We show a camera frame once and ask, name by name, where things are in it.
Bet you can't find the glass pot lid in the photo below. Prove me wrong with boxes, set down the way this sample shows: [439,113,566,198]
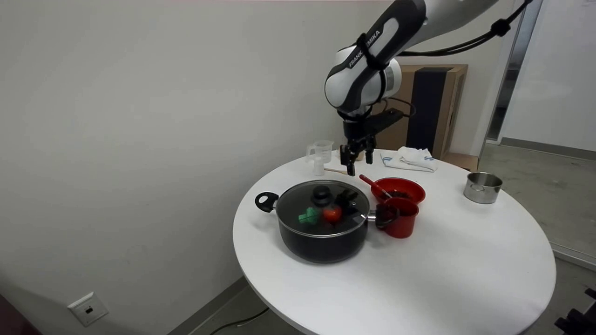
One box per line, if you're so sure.
[275,178,368,236]

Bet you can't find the white wall socket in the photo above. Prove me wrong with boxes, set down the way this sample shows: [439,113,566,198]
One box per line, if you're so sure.
[67,292,108,327]

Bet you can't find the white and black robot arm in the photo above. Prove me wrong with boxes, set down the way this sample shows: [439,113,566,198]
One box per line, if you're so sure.
[324,0,497,174]

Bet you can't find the cardboard box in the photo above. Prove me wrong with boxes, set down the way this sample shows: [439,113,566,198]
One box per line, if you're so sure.
[374,64,478,169]

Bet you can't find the red handled metal spoon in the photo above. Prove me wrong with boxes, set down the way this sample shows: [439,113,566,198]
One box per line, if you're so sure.
[359,174,394,200]

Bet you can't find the black cooking pot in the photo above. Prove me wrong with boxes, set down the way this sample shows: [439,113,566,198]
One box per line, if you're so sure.
[255,191,372,262]

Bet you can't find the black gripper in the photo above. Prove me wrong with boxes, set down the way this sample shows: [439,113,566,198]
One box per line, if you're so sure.
[340,107,404,176]

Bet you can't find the small steel pot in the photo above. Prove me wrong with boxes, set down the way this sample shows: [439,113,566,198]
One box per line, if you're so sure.
[463,171,502,204]

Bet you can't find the small wooden spoon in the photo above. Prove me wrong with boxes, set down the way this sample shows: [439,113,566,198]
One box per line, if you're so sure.
[324,167,350,176]

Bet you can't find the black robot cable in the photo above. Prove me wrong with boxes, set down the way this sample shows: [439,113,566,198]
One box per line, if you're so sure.
[396,0,536,59]

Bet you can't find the white folded cloth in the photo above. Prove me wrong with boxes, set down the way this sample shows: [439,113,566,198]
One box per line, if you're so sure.
[379,146,435,171]

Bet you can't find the red bowl with coffee beans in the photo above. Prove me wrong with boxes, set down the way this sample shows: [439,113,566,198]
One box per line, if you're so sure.
[376,176,426,202]

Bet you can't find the red mug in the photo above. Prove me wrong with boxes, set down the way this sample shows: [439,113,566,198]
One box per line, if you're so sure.
[376,197,419,238]

